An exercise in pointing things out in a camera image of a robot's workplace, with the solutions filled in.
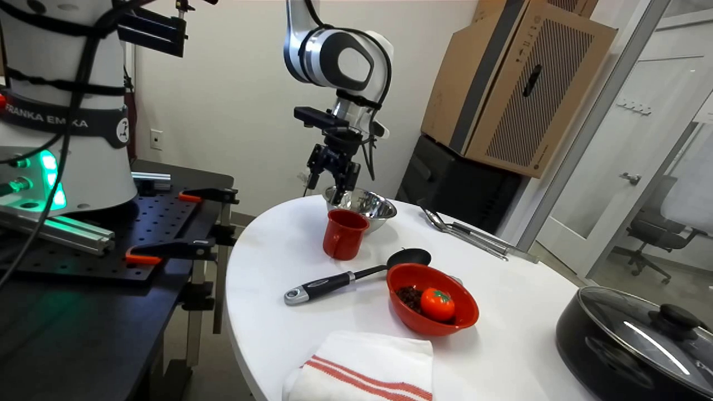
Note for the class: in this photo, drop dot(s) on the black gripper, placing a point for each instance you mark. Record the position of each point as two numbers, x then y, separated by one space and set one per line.
335 151

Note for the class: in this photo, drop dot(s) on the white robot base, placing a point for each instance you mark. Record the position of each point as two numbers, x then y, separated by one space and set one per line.
64 119

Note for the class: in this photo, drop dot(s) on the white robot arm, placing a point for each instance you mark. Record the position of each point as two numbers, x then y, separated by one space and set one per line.
359 70

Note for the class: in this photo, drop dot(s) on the silver metal bowl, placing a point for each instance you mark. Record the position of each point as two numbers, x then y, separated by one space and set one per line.
375 207

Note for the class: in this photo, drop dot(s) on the black serving spoon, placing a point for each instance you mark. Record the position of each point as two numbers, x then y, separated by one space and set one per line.
331 283

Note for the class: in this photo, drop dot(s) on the red bowl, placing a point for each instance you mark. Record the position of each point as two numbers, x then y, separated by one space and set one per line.
406 283

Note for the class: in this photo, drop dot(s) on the red plastic cup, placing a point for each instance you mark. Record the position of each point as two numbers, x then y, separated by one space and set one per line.
343 234

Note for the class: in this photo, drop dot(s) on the black cabinet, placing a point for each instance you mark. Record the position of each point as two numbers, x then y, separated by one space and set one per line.
456 186

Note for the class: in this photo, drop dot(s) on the red tomato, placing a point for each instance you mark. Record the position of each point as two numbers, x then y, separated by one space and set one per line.
438 303

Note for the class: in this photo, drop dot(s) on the white red-striped towel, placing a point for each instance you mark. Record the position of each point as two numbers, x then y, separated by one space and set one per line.
364 365

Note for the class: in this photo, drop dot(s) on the cardboard box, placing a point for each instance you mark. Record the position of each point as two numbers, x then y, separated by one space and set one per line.
514 80

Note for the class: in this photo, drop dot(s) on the black optical breadboard table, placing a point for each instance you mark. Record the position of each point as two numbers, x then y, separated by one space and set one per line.
89 341

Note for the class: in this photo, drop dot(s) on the glass door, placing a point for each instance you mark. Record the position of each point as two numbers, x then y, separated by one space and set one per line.
647 119

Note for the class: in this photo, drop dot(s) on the office chair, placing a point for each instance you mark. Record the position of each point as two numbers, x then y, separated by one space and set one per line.
653 228

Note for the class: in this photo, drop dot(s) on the black pot with glass lid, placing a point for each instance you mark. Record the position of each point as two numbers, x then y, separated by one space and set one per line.
630 349

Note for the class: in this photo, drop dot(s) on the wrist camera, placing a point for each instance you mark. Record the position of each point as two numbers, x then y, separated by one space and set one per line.
317 119

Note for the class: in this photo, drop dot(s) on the orange-handled clamp rear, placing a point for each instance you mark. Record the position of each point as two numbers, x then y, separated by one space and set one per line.
225 197

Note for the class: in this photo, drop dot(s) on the orange-handled clamp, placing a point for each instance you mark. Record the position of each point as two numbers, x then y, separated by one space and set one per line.
155 255
225 197

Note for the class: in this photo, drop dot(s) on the orange-handled clamp front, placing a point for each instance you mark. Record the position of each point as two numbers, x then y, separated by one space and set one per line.
155 255

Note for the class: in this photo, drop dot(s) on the black camera on mount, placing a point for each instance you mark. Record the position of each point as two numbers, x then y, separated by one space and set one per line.
155 29

